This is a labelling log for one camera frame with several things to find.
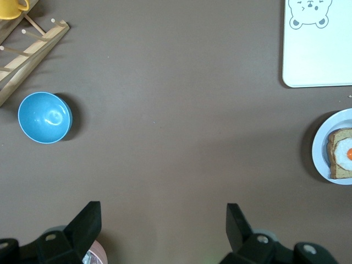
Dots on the toy fried egg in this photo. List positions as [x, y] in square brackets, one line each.
[342, 152]

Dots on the blue bowl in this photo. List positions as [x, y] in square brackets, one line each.
[44, 118]

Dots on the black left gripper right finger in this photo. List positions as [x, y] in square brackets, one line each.
[247, 247]

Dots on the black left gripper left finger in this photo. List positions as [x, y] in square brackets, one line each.
[68, 244]

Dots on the egg-bearing brown bread slice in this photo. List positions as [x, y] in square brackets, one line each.
[341, 134]

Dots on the wooden cup rack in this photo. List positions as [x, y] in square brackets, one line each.
[27, 59]

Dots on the yellow mug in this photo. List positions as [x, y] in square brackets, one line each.
[8, 8]

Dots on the clear ice cubes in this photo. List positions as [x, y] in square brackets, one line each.
[88, 258]

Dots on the pink bowl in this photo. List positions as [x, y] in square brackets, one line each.
[100, 253]

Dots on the pale blue round plate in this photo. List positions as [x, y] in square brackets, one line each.
[320, 148]

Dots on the cream bear print tray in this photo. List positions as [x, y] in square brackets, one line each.
[316, 55]

